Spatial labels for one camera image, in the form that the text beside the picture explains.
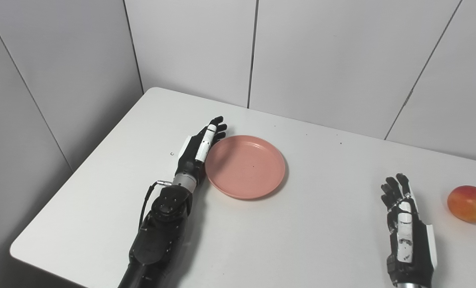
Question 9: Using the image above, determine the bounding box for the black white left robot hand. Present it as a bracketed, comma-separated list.
[175, 116, 228, 187]

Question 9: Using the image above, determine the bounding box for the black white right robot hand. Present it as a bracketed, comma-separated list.
[380, 173, 438, 288]

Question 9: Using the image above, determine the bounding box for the pink round plate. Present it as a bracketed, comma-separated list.
[205, 135, 286, 200]

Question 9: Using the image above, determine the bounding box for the red yellow pomegranate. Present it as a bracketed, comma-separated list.
[447, 185, 476, 223]

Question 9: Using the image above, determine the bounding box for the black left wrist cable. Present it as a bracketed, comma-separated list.
[139, 180, 173, 229]

